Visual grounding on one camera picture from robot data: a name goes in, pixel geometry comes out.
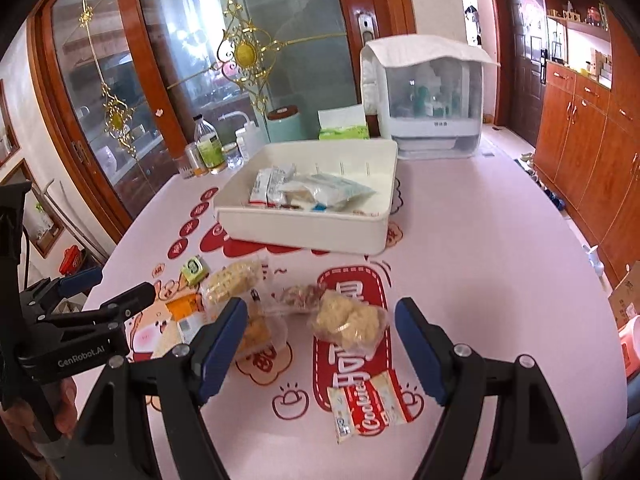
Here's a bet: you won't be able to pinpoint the white sterilizer cabinet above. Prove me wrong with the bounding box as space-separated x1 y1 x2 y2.
360 35 486 161

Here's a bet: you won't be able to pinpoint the wooden wall shelf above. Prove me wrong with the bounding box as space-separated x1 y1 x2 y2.
540 0 613 86

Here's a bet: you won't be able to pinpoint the clear bag white puffs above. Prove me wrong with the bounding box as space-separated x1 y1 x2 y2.
200 257 268 306

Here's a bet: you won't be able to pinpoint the pink stool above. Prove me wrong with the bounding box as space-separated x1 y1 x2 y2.
617 315 640 376

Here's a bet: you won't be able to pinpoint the wooden picture frame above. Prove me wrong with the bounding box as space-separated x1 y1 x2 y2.
10 160 66 258

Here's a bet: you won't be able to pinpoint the white squeeze bottle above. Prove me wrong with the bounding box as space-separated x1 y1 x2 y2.
220 110 263 161

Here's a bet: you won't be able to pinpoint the beige wafer packet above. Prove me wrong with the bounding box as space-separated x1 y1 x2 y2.
150 322 196 358

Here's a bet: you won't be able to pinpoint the wooden glass sliding door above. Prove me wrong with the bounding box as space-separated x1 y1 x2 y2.
30 0 186 241
115 0 416 171

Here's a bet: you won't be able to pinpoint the orange cube snack packet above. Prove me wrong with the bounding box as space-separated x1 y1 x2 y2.
227 290 291 361

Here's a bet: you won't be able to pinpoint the small mixed nut packet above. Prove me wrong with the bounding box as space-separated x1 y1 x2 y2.
272 282 328 313

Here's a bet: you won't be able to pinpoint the dark front door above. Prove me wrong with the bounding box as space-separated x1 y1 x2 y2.
500 0 548 146

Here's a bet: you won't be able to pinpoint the green snack packet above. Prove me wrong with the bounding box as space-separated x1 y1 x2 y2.
180 256 208 283

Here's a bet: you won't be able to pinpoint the clear bag pale puffs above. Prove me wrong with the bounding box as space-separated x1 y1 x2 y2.
312 290 390 356

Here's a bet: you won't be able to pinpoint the white plastic bin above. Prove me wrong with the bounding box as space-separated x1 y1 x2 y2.
213 140 399 255

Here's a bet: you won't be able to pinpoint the orange white snack packet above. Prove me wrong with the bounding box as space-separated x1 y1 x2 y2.
165 295 208 341

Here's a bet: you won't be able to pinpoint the person's left hand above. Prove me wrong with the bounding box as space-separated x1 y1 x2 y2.
51 377 80 436

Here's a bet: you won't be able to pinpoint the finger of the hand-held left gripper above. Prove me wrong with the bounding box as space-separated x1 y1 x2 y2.
30 281 157 333
22 266 103 311

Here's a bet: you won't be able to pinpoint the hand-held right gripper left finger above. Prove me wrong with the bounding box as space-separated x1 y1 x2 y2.
60 297 249 480

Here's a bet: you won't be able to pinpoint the white cloth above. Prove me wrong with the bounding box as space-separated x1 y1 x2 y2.
361 35 501 68

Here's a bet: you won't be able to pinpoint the teal canister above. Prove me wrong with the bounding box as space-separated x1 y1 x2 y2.
266 105 306 143

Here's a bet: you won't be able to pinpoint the cardboard box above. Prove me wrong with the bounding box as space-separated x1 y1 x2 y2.
607 260 640 331

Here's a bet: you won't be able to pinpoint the yellow bread packet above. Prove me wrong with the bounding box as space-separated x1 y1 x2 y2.
280 174 376 211

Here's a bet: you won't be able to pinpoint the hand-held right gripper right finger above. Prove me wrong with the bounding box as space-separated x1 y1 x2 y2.
395 297 583 480

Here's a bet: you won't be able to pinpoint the white shoe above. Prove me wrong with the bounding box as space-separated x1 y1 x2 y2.
582 245 606 276

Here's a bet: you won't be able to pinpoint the wooden cabinet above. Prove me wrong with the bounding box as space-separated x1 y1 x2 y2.
532 60 640 286

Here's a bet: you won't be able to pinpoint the translucent striped packet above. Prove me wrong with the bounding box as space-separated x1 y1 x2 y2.
327 372 408 445

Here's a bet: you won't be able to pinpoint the green tissue box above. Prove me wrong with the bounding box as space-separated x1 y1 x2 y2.
317 105 371 141

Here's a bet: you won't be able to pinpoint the green label bottle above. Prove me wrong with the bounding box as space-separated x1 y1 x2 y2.
194 115 226 175

